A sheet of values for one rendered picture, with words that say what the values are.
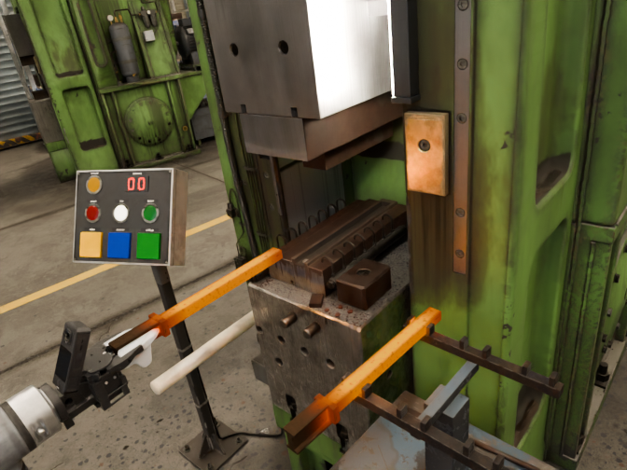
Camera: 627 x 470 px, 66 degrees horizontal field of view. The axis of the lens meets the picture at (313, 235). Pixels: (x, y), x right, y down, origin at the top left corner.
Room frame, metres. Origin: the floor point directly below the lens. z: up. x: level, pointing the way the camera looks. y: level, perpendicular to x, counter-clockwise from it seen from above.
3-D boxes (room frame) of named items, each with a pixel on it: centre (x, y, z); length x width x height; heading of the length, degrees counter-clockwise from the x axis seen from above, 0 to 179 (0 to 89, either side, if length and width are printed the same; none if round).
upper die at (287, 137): (1.23, -0.08, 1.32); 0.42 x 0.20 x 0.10; 136
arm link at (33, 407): (0.61, 0.49, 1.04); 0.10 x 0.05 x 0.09; 46
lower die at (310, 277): (1.23, -0.08, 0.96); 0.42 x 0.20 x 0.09; 136
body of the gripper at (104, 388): (0.67, 0.43, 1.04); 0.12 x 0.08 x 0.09; 136
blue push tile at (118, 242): (1.29, 0.56, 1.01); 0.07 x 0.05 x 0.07; 71
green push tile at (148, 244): (1.26, 0.47, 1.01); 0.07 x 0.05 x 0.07; 71
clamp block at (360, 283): (1.00, -0.11, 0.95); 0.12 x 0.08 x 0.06; 136
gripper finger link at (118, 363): (0.69, 0.37, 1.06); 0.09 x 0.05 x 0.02; 133
